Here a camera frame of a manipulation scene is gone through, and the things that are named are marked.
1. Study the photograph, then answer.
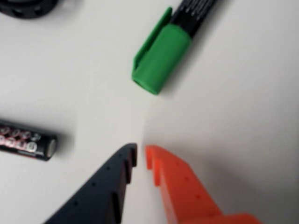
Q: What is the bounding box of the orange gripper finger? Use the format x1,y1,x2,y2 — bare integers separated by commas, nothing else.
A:
145,145,263,224

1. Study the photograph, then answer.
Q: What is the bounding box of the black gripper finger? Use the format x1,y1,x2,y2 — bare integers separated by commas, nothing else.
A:
43,143,138,224

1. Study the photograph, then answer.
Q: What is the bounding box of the green marker with black barrel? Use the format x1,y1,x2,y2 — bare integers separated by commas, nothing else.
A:
131,0,217,96

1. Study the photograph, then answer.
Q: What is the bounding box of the black AA battery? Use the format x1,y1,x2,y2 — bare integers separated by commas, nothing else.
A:
0,119,58,162

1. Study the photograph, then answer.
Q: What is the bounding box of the black ring with block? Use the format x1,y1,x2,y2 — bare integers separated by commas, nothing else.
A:
0,0,57,20

